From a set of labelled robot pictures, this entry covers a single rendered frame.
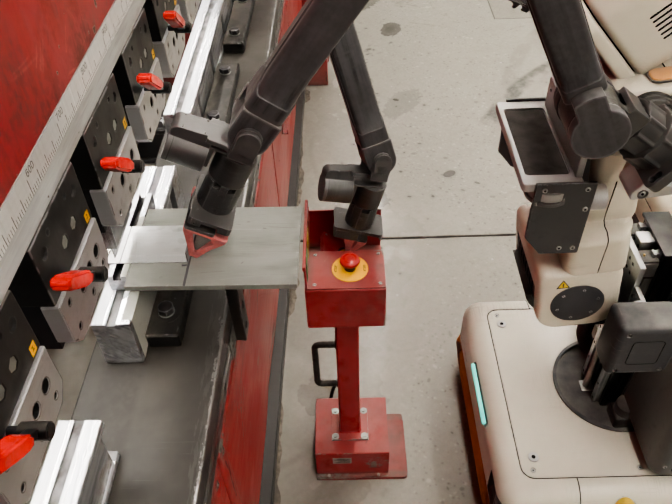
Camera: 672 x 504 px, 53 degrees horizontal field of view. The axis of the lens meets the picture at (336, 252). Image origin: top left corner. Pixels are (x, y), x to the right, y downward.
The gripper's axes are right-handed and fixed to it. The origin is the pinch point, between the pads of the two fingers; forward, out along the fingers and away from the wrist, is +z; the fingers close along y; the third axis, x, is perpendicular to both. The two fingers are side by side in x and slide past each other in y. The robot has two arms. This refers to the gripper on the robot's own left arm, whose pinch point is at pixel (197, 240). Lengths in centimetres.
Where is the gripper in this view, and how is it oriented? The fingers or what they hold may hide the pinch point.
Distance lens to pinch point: 109.7
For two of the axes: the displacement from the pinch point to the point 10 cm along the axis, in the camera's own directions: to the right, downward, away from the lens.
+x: 9.0, 3.1, 3.0
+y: -0.1, 7.1, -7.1
